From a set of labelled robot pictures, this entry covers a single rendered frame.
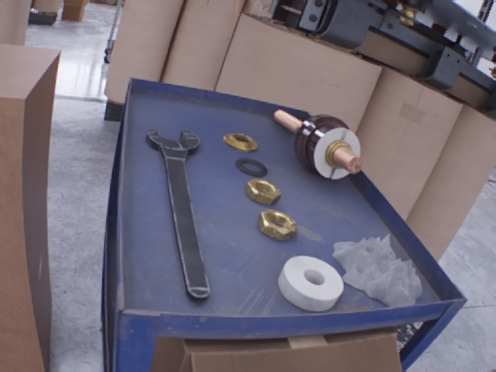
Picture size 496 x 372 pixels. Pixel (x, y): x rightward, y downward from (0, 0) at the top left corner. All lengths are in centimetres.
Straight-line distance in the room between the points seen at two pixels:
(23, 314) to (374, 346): 78
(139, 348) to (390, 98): 111
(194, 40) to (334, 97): 166
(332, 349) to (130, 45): 235
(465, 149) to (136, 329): 148
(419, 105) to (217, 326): 108
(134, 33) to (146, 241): 222
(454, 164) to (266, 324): 137
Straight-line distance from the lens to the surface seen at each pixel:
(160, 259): 42
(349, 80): 111
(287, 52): 104
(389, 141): 132
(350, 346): 50
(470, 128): 162
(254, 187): 57
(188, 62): 266
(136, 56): 261
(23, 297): 94
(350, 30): 111
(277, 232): 50
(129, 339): 35
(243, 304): 40
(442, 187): 167
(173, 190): 51
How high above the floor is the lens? 115
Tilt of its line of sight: 28 degrees down
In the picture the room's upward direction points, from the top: 21 degrees clockwise
